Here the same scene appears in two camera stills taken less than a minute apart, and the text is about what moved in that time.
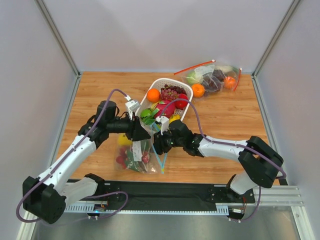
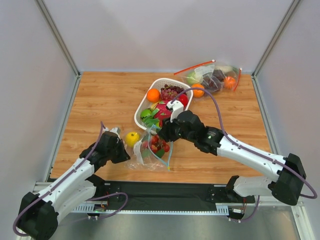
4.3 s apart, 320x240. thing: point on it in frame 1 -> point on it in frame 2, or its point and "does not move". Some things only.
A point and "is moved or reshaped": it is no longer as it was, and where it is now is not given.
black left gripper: x=135 y=128 -> x=121 y=153
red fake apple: x=181 y=104 does not move
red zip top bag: x=209 y=78 does not move
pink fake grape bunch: x=168 y=94 does not move
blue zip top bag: x=140 y=156 is moved or reshaped
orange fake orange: x=153 y=95 does not move
